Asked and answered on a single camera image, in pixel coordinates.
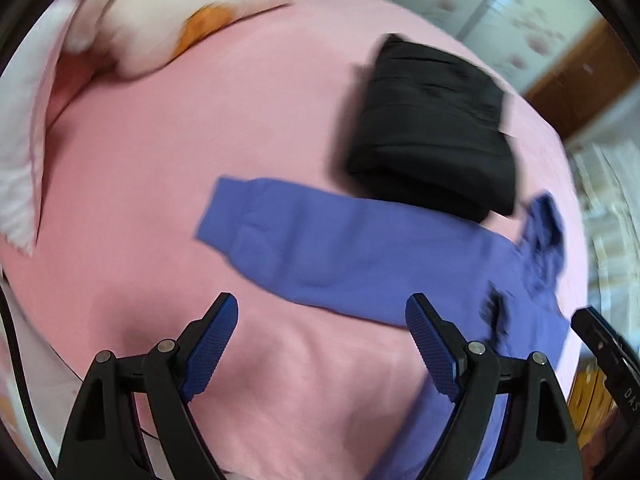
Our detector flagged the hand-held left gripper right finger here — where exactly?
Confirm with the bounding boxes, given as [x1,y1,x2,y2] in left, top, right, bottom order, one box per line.
[405,293,583,480]

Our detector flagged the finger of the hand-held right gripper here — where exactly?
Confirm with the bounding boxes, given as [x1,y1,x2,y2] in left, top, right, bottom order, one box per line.
[571,306,640,416]

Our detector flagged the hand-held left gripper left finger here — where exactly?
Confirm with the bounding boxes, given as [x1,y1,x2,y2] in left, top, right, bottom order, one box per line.
[55,292,240,480]

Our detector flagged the purple sweater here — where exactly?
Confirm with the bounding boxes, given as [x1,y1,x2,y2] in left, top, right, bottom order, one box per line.
[195,175,573,480]

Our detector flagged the lace cloth covered furniture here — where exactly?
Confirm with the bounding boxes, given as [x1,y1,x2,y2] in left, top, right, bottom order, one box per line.
[567,140,640,321]

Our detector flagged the pink bed blanket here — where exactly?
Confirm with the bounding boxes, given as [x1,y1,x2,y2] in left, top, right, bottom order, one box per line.
[0,0,588,480]

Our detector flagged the black folded garment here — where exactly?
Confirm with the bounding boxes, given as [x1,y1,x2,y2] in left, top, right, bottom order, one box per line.
[344,32,518,223]

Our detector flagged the brown wooden door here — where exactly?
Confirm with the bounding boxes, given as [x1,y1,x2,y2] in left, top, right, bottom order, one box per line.
[522,17,640,141]

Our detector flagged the white pink striped pillow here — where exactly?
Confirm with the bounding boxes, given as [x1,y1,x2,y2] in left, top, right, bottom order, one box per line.
[0,2,81,256]

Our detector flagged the white and orange plush toy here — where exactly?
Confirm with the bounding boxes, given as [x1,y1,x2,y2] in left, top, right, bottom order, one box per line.
[65,0,308,78]

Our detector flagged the floral wardrobe sliding doors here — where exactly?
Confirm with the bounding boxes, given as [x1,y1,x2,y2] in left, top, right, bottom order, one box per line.
[312,0,608,96]

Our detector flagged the black cable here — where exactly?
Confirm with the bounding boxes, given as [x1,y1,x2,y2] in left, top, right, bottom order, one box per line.
[0,285,56,480]

